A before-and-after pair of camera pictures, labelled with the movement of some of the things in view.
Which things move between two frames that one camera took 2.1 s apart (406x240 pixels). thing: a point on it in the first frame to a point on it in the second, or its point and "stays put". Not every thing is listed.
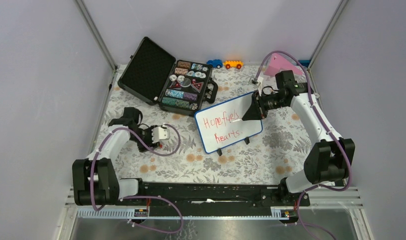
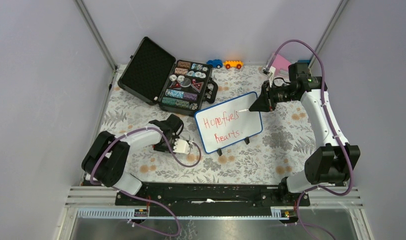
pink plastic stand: (276, 63) stays put
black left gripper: (149, 142) to (157, 147)
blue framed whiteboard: (221, 125) stays put
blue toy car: (215, 63) stays put
